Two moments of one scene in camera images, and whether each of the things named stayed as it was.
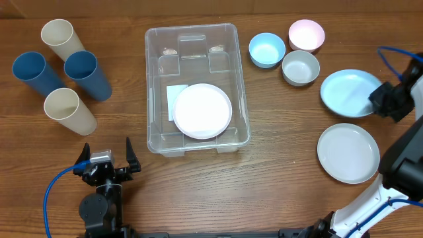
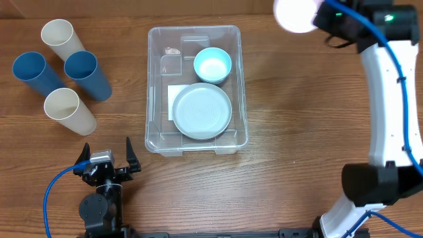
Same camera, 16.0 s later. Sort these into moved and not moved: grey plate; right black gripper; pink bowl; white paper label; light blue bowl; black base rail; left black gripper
Moved: grey plate; light blue bowl; right black gripper; pink bowl
Not moved: black base rail; white paper label; left black gripper
